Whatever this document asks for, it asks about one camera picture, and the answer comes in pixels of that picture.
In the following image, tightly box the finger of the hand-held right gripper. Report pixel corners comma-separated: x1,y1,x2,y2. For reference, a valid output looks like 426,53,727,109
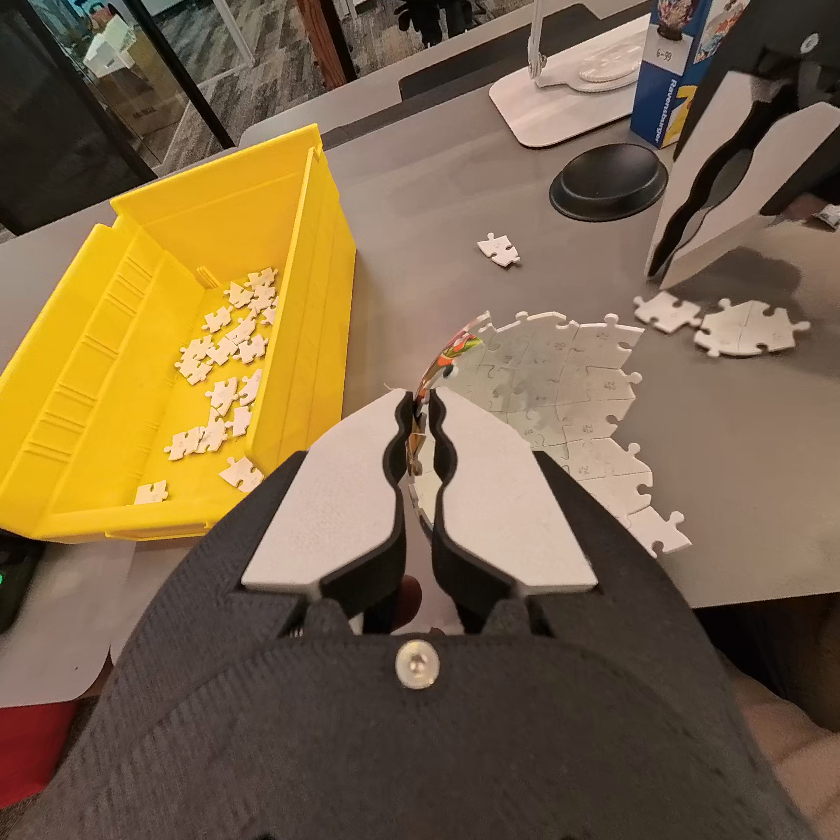
659,101,840,290
646,72,762,280

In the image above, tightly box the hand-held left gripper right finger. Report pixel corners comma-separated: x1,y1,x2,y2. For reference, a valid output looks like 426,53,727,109
428,389,599,622

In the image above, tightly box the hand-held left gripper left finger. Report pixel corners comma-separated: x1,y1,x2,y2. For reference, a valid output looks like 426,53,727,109
240,389,414,622

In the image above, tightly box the partly built puzzle ball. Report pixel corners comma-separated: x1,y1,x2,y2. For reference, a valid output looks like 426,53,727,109
402,310,691,559

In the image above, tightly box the white puzzle piece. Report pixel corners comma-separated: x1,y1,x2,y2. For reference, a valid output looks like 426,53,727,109
633,290,703,334
477,232,522,269

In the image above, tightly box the blue puzzle box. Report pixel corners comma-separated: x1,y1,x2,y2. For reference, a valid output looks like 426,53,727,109
630,0,752,148

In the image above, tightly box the black round ball stand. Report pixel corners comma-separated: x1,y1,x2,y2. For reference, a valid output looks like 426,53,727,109
549,143,669,222

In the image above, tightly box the pile of white puzzle pieces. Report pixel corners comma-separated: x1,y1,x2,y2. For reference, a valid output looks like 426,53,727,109
134,266,283,505

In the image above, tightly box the white loose puzzle piece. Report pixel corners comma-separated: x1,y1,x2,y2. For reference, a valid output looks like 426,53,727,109
477,232,522,269

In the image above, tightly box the person's left hand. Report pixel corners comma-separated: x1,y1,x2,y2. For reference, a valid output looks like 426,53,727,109
392,577,427,635

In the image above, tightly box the white rounded object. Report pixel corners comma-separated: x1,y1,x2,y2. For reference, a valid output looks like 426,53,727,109
489,0,651,148

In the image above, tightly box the yellow plastic bin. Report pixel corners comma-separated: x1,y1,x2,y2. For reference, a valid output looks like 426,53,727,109
0,122,358,543

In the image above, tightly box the pale grey cardboard sheet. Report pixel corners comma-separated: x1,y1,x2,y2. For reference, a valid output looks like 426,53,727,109
0,539,217,708

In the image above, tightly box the black office chair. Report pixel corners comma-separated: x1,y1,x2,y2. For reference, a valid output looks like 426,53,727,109
394,0,473,47

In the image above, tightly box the red object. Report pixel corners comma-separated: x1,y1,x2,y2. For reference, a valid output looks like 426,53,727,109
0,701,80,809

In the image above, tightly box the black framed glass partition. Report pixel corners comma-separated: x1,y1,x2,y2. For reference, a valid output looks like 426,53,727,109
0,0,236,235

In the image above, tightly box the white cardboard box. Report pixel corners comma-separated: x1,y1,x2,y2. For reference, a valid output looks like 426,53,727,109
82,13,142,78

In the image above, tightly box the brown wooden post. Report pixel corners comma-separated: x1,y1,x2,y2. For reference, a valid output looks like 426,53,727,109
295,0,349,89

